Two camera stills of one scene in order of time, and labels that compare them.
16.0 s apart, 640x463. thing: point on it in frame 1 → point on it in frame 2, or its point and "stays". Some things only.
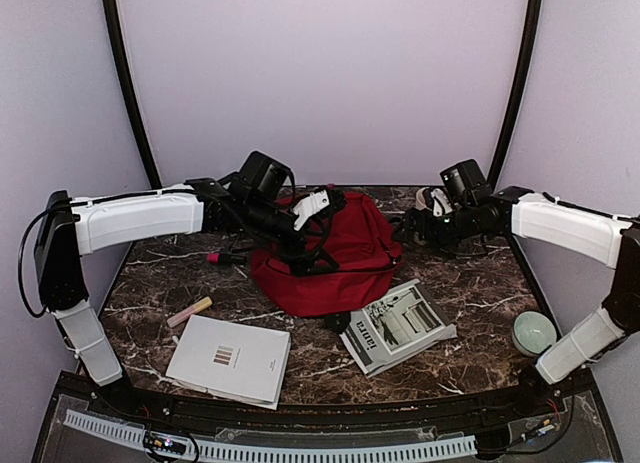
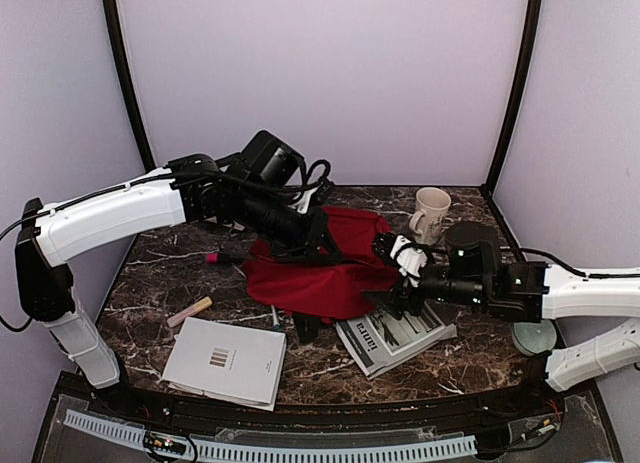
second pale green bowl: (533, 333) stays
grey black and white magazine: (405, 321) stays
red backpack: (358, 238) stays
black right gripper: (410, 220) → (395, 301)
